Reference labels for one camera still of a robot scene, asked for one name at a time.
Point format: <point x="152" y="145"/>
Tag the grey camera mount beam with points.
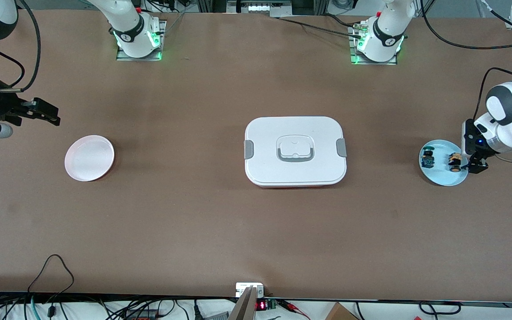
<point x="242" y="309"/>

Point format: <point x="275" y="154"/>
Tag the black power adapter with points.
<point x="142" y="314"/>

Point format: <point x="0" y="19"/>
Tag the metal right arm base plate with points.
<point x="120" y="57"/>

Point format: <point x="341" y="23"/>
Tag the pink storage box white lid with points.
<point x="296" y="129"/>

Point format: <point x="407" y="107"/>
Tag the light blue round plate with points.
<point x="440" y="177"/>

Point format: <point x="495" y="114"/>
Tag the white power strip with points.
<point x="260" y="8"/>

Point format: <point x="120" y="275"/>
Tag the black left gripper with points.
<point x="481" y="155"/>

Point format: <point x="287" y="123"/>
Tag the red clip lead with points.
<point x="289" y="304"/>

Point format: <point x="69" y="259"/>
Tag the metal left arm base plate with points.
<point x="356" y="62"/>

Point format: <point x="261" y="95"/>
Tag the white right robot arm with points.
<point x="127" y="18"/>

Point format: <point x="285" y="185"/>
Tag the small green circuit board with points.
<point x="273" y="305"/>

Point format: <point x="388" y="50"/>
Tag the brown cardboard box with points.
<point x="340" y="313"/>

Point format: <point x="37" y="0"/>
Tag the red digit display module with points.
<point x="261" y="305"/>

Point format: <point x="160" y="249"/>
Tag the pink round plate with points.
<point x="89" y="158"/>

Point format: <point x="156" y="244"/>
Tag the small white outlet box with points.
<point x="242" y="286"/>

